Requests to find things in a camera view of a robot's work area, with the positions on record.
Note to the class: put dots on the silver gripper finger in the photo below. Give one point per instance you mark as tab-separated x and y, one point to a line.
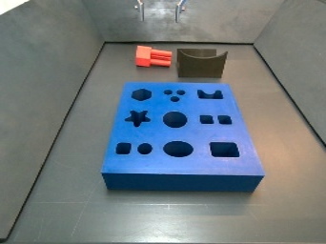
139	7
179	9

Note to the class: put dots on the red three prong object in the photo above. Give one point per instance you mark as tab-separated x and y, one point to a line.
151	57

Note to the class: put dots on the black curved fixture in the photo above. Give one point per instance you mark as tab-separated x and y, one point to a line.
201	63

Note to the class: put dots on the blue shape sorting block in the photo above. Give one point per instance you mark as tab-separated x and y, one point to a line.
179	140

